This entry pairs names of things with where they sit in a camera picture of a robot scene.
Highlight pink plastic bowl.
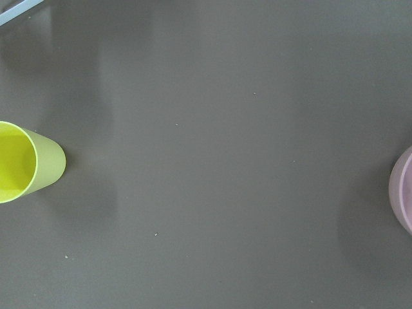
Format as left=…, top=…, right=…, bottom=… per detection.
left=388, top=147, right=411, bottom=234

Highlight yellow-green plastic cup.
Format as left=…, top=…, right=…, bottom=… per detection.
left=1, top=121, right=66, bottom=203

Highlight light blue bar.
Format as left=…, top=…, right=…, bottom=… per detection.
left=1, top=0, right=44, bottom=26

